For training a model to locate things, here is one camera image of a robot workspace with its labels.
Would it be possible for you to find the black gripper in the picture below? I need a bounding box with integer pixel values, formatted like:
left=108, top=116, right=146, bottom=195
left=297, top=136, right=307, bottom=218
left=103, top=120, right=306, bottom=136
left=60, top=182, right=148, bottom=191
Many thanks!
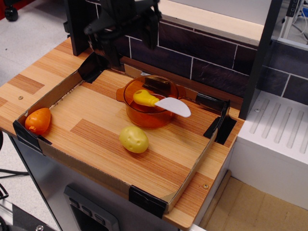
left=84, top=0, right=162, bottom=71

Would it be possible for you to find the yellow handled toy knife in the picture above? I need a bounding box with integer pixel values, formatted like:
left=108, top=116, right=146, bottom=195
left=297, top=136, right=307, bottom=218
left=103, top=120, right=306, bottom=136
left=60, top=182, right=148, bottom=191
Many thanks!
left=133, top=90, right=191, bottom=117

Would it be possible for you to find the orange transparent plastic pot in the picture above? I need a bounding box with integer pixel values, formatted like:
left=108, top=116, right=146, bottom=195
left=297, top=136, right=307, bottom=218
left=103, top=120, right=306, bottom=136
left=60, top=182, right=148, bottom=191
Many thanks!
left=116, top=75, right=191, bottom=128

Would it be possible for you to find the yellow toy potato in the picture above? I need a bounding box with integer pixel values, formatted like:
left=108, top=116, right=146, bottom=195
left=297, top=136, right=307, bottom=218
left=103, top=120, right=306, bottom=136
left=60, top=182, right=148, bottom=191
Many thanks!
left=119, top=126, right=149, bottom=154

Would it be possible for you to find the orange toy carrot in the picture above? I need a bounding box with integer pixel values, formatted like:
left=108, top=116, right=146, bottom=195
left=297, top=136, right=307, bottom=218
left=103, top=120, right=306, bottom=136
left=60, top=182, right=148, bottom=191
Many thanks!
left=25, top=108, right=51, bottom=135

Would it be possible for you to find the black caster wheel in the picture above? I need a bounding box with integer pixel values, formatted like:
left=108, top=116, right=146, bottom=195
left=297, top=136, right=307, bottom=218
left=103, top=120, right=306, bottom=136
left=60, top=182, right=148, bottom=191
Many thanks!
left=3, top=0, right=19, bottom=22

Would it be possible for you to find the toy oven control panel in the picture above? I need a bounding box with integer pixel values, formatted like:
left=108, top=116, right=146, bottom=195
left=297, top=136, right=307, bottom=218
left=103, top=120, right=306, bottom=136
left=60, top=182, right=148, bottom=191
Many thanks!
left=64, top=186, right=120, bottom=231

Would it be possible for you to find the white toy sink drainboard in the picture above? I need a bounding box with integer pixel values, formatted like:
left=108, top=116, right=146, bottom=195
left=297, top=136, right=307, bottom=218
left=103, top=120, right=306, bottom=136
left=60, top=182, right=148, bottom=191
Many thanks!
left=229, top=91, right=308, bottom=209

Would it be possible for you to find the black vertical post right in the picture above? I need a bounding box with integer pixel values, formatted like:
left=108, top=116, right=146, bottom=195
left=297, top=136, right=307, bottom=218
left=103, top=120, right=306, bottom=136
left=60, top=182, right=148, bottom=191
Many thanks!
left=239, top=0, right=282, bottom=120

